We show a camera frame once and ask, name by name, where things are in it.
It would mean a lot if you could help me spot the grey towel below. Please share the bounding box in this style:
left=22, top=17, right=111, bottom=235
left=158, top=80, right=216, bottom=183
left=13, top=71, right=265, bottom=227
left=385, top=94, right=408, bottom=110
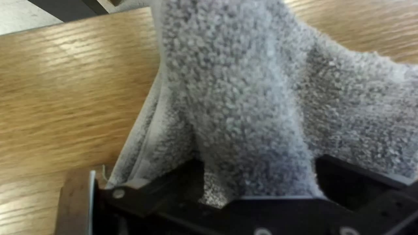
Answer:
left=108, top=0, right=418, bottom=206

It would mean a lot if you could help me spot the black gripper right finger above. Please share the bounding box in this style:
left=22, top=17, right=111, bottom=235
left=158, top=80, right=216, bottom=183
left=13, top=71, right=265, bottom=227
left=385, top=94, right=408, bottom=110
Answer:
left=314, top=156, right=418, bottom=235

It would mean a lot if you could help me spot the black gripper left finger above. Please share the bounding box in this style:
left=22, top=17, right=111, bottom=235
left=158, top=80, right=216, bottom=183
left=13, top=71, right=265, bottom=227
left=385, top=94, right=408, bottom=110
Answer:
left=92, top=157, right=206, bottom=235

